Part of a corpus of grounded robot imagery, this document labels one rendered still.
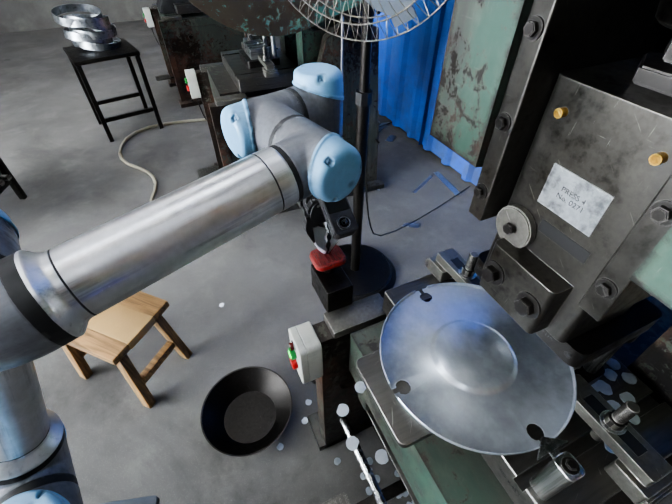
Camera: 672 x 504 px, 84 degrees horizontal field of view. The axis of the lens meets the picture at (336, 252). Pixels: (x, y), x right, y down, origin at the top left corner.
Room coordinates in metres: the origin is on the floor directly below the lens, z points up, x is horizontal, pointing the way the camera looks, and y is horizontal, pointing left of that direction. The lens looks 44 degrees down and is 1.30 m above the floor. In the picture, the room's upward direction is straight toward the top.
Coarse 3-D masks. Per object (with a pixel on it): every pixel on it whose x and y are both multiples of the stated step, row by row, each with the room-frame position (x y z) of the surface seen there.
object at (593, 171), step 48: (576, 96) 0.36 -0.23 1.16; (624, 96) 0.33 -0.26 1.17; (576, 144) 0.35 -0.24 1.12; (624, 144) 0.31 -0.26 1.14; (528, 192) 0.37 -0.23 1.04; (576, 192) 0.32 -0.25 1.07; (624, 192) 0.29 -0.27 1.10; (528, 240) 0.34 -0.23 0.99; (576, 240) 0.30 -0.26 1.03; (528, 288) 0.29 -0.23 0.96; (576, 288) 0.28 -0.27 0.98; (576, 336) 0.27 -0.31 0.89
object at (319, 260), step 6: (336, 246) 0.59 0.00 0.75; (312, 252) 0.57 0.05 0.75; (318, 252) 0.57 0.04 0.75; (330, 252) 0.57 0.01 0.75; (336, 252) 0.57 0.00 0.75; (342, 252) 0.57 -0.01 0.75; (312, 258) 0.55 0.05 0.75; (318, 258) 0.55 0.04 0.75; (324, 258) 0.55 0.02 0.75; (330, 258) 0.55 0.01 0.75; (336, 258) 0.55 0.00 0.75; (342, 258) 0.55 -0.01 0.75; (318, 264) 0.54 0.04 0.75; (324, 264) 0.54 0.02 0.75; (330, 264) 0.54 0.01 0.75; (336, 264) 0.54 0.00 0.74; (342, 264) 0.55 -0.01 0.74; (318, 270) 0.53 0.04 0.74; (324, 270) 0.53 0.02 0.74
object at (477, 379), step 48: (432, 288) 0.44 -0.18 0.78; (480, 288) 0.44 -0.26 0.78; (384, 336) 0.34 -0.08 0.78; (432, 336) 0.34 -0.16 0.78; (480, 336) 0.34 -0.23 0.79; (528, 336) 0.34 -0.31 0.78; (432, 384) 0.26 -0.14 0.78; (480, 384) 0.26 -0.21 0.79; (528, 384) 0.26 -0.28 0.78; (576, 384) 0.26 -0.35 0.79; (432, 432) 0.19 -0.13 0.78; (480, 432) 0.19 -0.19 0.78
